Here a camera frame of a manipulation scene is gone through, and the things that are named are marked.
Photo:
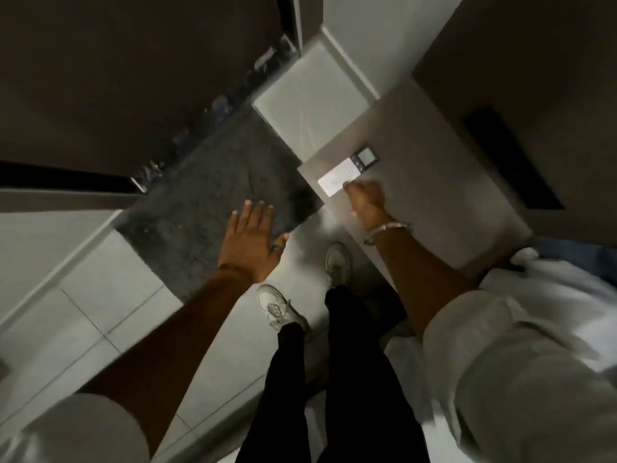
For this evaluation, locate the white key card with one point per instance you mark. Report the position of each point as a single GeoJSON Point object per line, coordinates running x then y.
{"type": "Point", "coordinates": [335, 179]}

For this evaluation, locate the metal door threshold strip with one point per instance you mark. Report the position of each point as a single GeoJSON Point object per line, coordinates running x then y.
{"type": "Point", "coordinates": [226, 98]}

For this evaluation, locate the person's left little finger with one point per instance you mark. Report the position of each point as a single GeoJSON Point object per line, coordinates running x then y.
{"type": "Point", "coordinates": [234, 220]}

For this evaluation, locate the person's right fingers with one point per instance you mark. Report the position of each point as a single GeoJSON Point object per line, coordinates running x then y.
{"type": "Point", "coordinates": [355, 190]}

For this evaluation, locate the person's left middle finger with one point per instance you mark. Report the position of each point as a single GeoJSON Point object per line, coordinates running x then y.
{"type": "Point", "coordinates": [260, 214]}

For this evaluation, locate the black trousers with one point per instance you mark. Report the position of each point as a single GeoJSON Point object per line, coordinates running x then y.
{"type": "Point", "coordinates": [356, 380]}

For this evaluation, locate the person's left thumb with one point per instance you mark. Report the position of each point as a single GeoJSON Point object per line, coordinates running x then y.
{"type": "Point", "coordinates": [278, 244]}

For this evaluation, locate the person's left hand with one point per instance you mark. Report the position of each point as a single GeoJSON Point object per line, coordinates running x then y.
{"type": "Point", "coordinates": [250, 245]}

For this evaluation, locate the black wall card reader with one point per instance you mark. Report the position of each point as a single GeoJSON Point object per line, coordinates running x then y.
{"type": "Point", "coordinates": [365, 156]}

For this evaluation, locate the white shirt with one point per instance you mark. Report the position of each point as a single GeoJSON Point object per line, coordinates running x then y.
{"type": "Point", "coordinates": [530, 361]}

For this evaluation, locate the white right shoe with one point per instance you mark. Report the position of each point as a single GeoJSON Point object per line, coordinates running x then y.
{"type": "Point", "coordinates": [339, 262]}

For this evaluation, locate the blue fabric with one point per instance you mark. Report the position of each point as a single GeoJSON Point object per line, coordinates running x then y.
{"type": "Point", "coordinates": [578, 257]}

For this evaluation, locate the person's right hand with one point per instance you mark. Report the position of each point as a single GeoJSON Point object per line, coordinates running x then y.
{"type": "Point", "coordinates": [369, 202]}

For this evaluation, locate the white left shoe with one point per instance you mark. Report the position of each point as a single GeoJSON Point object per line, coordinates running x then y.
{"type": "Point", "coordinates": [277, 306]}

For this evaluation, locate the dark grey door mat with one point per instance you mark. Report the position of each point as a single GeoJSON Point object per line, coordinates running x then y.
{"type": "Point", "coordinates": [217, 197]}

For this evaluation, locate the person's left forearm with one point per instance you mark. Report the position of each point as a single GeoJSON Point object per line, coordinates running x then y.
{"type": "Point", "coordinates": [168, 347]}

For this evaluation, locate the white shoe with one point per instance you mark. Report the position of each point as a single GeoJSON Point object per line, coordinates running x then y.
{"type": "Point", "coordinates": [277, 306]}
{"type": "Point", "coordinates": [339, 262]}

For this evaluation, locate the person's right forearm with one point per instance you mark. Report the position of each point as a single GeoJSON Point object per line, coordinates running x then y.
{"type": "Point", "coordinates": [419, 279]}

